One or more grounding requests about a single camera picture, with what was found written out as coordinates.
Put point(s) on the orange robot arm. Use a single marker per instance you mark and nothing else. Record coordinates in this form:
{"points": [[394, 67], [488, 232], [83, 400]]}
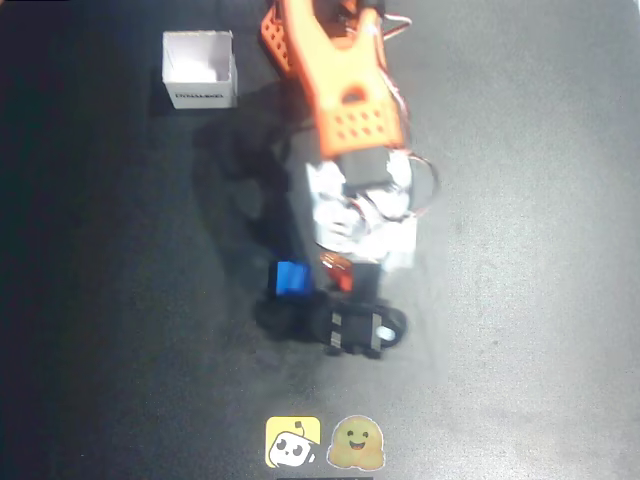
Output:
{"points": [[345, 80]]}

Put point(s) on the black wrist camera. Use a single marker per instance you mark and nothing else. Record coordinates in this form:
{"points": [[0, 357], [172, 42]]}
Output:
{"points": [[362, 327]]}

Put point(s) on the yellow smiling face sticker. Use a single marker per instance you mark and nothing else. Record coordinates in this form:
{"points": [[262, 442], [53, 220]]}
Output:
{"points": [[356, 442]]}

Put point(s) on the blue cube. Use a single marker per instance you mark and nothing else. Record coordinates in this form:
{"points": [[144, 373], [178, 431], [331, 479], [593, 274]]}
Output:
{"points": [[291, 279]]}

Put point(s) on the yellow square robot sticker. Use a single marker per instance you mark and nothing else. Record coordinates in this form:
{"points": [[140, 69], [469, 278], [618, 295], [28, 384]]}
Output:
{"points": [[292, 442]]}

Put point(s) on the white open cardboard box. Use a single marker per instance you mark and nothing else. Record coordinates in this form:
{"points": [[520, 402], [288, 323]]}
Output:
{"points": [[199, 70]]}

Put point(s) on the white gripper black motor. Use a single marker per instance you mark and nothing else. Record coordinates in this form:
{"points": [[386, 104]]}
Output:
{"points": [[356, 325]]}

